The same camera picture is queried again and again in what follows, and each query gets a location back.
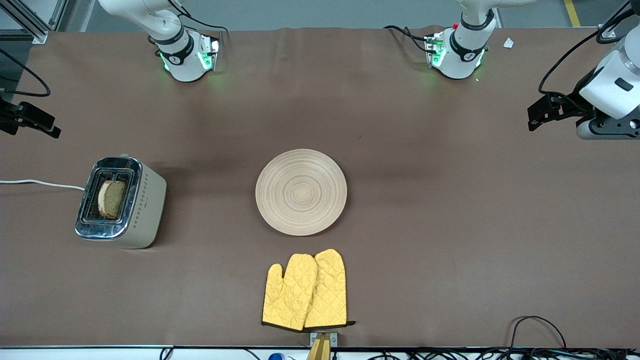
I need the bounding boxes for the brown-crusted bread slice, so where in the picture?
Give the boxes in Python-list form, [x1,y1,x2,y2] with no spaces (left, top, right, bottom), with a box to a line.
[97,179,127,220]

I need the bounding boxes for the round light wooden plate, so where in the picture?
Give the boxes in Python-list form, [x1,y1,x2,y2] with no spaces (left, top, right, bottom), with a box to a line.
[255,148,348,237]

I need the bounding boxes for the beige chrome two-slot toaster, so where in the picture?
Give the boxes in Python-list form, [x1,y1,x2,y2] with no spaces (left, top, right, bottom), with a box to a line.
[75,153,167,249]

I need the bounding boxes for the brown table cover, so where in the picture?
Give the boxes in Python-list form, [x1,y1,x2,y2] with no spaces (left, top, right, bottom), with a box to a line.
[0,26,640,349]

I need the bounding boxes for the yellow quilted oven mitt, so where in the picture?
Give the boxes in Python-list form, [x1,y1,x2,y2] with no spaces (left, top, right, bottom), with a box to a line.
[303,248,356,329]
[262,253,319,332]

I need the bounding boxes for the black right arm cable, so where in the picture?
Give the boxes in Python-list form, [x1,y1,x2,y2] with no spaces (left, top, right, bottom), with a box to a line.
[0,49,51,97]

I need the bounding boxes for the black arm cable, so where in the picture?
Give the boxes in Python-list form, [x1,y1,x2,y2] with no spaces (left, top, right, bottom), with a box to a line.
[0,49,51,97]
[538,0,640,97]

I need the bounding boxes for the white toaster power cord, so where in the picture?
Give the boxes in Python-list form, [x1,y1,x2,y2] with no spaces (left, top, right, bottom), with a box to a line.
[0,179,86,192]

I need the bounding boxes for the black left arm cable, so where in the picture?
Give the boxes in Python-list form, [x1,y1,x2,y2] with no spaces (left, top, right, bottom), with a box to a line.
[538,0,640,97]

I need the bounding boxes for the aluminium frame profile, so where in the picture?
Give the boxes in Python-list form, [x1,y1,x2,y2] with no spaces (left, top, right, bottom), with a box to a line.
[0,0,69,45]

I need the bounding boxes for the black looped cable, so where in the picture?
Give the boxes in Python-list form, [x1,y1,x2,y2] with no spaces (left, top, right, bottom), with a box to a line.
[507,315,568,351]

